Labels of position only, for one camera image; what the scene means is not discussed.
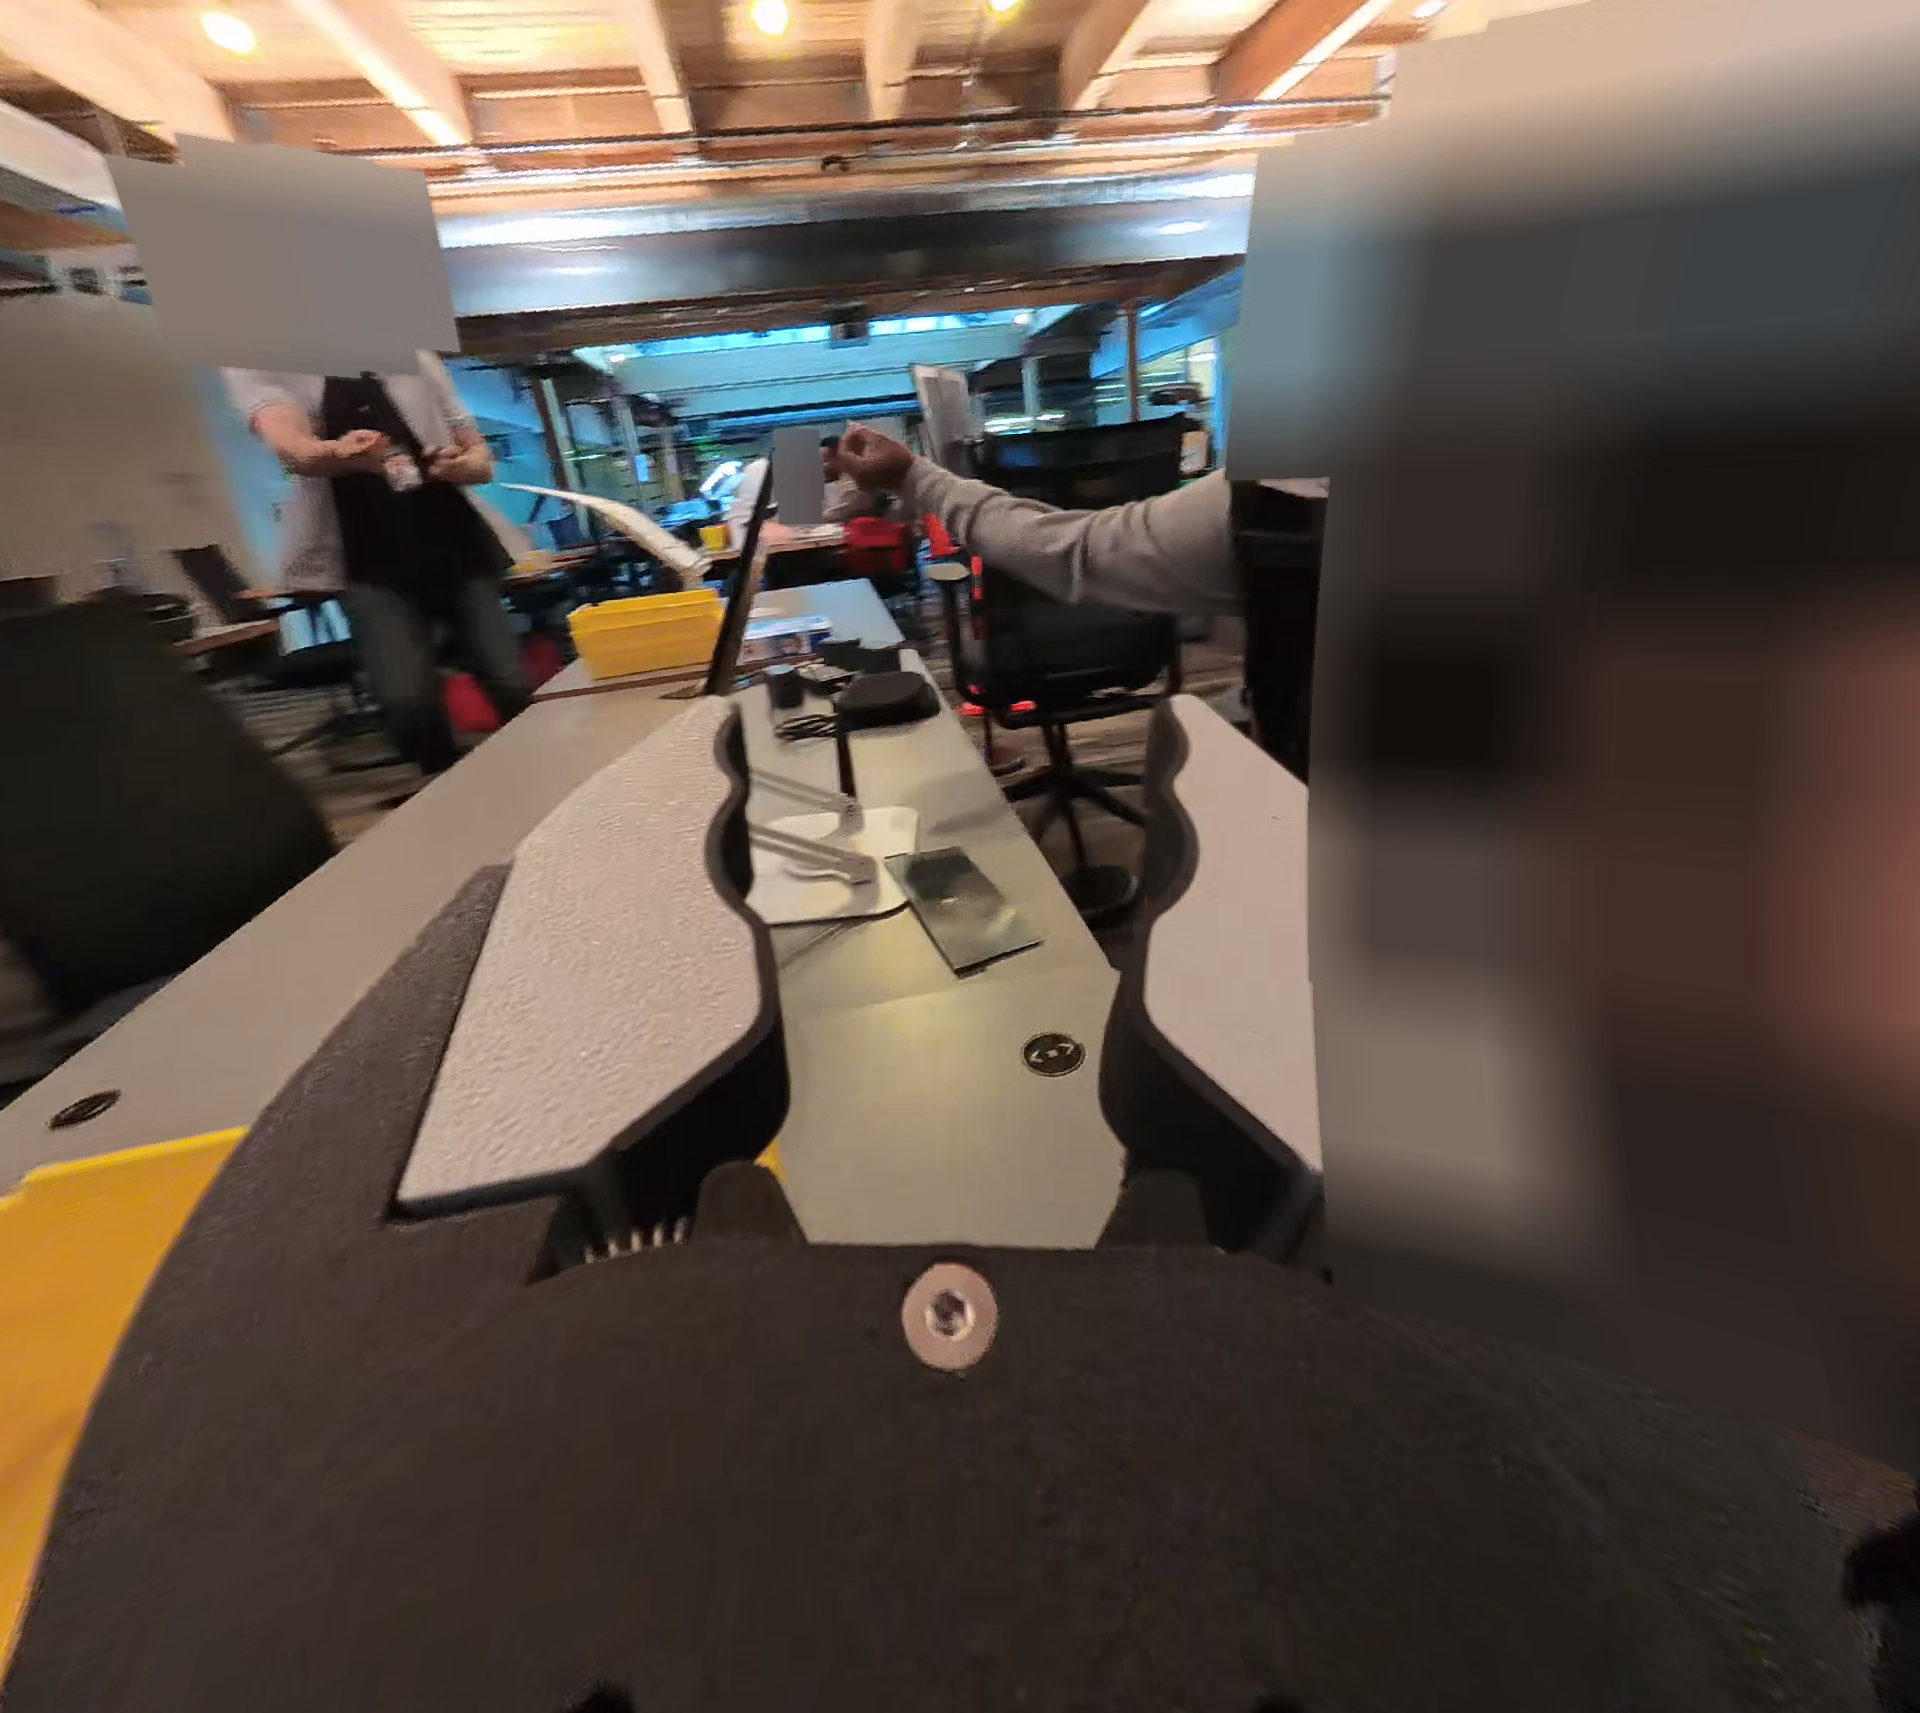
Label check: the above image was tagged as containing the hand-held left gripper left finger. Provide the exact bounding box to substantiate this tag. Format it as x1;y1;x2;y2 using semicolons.
392;697;793;1220

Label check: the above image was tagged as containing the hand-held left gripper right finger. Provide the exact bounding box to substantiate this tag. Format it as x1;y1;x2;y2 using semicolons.
1103;692;1330;1257

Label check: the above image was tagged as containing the yellow plastic bin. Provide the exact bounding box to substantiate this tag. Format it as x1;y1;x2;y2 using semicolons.
0;1125;251;1596

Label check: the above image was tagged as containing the white monitor base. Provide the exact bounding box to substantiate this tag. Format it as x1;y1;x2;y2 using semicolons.
744;805;922;924

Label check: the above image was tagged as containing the dark flat plate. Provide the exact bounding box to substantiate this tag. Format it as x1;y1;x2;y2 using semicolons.
884;847;1047;980

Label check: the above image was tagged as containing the black mesh office chair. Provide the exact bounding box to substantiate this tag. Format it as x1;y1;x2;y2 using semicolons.
953;414;1211;927

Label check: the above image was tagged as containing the small distant yellow bin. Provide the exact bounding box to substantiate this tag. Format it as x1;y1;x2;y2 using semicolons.
566;589;729;681

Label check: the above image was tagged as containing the thin black monitor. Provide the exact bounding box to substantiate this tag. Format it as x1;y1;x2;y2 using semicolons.
702;461;780;695

